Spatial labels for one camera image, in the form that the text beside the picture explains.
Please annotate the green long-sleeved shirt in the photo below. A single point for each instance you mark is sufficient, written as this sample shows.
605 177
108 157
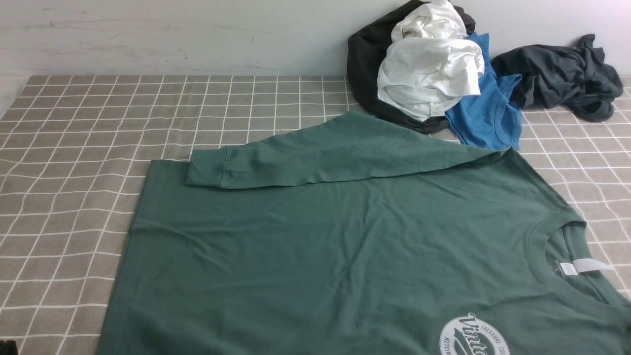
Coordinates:
358 237

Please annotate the white crumpled shirt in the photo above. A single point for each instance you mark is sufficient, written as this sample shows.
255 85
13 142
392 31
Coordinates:
431 64

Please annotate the blue t-shirt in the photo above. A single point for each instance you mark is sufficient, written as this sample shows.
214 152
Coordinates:
491 119

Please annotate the black garment under pile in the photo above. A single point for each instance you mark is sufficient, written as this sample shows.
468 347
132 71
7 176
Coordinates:
367 49

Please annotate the grey checkered tablecloth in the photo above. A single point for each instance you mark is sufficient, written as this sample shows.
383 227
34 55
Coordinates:
75 149

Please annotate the dark grey crumpled garment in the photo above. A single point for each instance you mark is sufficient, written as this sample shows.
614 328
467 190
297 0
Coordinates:
575 77

